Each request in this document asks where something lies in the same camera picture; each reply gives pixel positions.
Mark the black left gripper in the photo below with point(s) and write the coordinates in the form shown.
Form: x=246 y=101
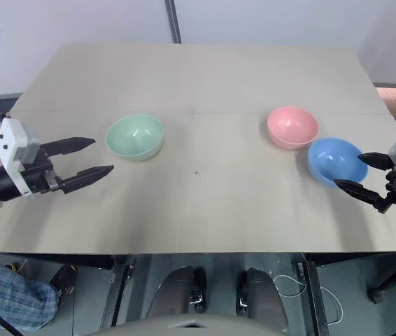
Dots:
x=38 y=173

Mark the blue plastic bowl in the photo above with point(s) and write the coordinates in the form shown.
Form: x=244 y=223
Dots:
x=334 y=161

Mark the green plastic bowl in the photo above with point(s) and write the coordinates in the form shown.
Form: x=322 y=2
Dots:
x=135 y=137

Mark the pink-red plastic bowl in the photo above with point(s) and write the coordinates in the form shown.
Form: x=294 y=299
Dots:
x=290 y=126

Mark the dark floor stand base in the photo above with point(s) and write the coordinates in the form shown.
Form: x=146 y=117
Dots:
x=394 y=285

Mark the person's dark shoe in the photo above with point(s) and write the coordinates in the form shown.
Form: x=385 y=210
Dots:
x=63 y=278

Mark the dark metal table leg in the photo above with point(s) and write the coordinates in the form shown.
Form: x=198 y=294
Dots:
x=117 y=290
x=311 y=290

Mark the person's plaid trouser leg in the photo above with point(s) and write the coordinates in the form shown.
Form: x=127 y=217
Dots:
x=5 y=294

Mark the grey robot torso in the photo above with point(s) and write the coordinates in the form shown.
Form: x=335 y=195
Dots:
x=198 y=325

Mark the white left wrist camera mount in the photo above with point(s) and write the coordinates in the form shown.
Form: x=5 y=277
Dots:
x=10 y=140

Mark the dark vertical wall strip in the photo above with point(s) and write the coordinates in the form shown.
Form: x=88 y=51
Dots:
x=173 y=21

